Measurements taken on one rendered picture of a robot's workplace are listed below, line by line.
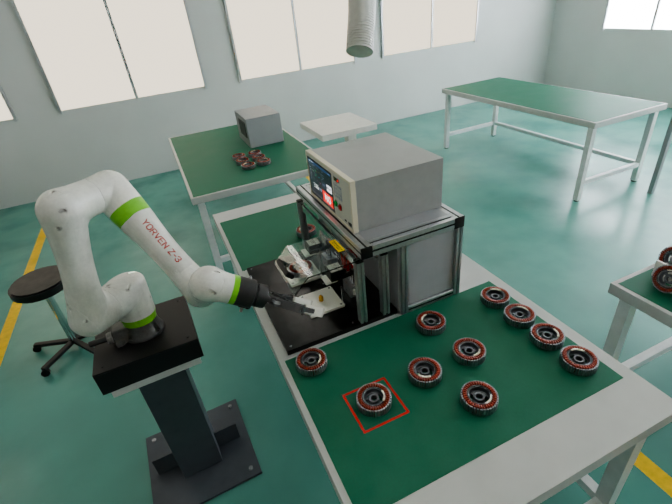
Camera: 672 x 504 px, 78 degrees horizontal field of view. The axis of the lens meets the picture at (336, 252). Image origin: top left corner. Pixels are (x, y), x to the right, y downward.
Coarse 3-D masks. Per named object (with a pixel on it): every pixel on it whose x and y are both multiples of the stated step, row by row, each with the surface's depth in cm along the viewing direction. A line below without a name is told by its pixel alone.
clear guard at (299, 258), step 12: (312, 240) 162; (324, 240) 161; (288, 252) 157; (300, 252) 155; (312, 252) 155; (324, 252) 154; (336, 252) 153; (348, 252) 152; (276, 264) 160; (288, 264) 154; (300, 264) 148; (312, 264) 148; (324, 264) 147; (336, 264) 146; (348, 264) 146; (300, 276) 145; (312, 276) 142; (300, 288) 142
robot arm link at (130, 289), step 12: (120, 276) 151; (132, 276) 151; (108, 288) 144; (120, 288) 146; (132, 288) 148; (144, 288) 153; (120, 300) 144; (132, 300) 148; (144, 300) 153; (132, 312) 151; (144, 312) 154; (132, 324) 153; (144, 324) 155
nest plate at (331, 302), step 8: (328, 288) 182; (304, 296) 179; (312, 296) 178; (328, 296) 177; (336, 296) 177; (312, 304) 174; (320, 304) 173; (328, 304) 173; (336, 304) 172; (344, 304) 172; (328, 312) 170
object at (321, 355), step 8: (304, 352) 150; (312, 352) 150; (320, 352) 149; (296, 360) 148; (304, 360) 150; (312, 360) 149; (320, 360) 146; (304, 368) 144; (312, 368) 144; (320, 368) 144; (312, 376) 144
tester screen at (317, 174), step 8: (312, 168) 176; (320, 168) 166; (312, 176) 179; (320, 176) 169; (328, 176) 160; (312, 184) 182; (320, 184) 172; (328, 184) 163; (320, 192) 175; (328, 192) 166
